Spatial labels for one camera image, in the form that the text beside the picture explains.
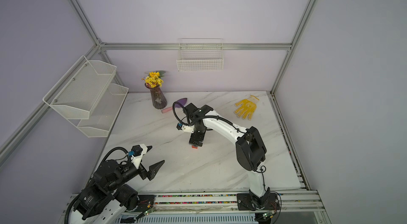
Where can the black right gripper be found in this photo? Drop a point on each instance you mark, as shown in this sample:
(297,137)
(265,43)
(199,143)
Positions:
(196,142)

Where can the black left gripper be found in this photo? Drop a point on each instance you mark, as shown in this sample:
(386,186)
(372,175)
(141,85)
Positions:
(151,173)

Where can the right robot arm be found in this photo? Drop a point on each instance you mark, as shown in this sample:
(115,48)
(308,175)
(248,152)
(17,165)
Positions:
(249,148)

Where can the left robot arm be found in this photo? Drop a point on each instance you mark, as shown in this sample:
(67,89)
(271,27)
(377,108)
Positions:
(107,194)

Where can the purple pink toy spatula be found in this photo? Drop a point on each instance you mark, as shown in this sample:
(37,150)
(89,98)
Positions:
(181,102)

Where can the purple ribbed glass vase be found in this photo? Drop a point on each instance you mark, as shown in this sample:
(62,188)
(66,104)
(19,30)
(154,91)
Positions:
(158,99)

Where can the yellow rubber glove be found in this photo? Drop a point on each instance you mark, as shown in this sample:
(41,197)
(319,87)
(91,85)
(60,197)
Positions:
(246,108)

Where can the yellow flower bouquet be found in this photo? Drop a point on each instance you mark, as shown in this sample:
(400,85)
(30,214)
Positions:
(154,79)

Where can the white mesh two-tier shelf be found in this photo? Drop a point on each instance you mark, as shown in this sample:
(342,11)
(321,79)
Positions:
(87,97)

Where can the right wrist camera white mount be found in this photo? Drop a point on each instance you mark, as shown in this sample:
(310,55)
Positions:
(185,128)

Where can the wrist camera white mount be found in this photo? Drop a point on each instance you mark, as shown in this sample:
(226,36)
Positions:
(136,154)
(185,128)

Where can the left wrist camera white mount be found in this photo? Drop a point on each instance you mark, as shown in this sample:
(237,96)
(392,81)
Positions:
(136,154)

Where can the white wire wall basket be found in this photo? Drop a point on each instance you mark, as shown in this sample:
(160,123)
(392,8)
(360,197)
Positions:
(196,54)

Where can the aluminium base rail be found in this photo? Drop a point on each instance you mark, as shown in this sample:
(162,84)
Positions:
(297,207)

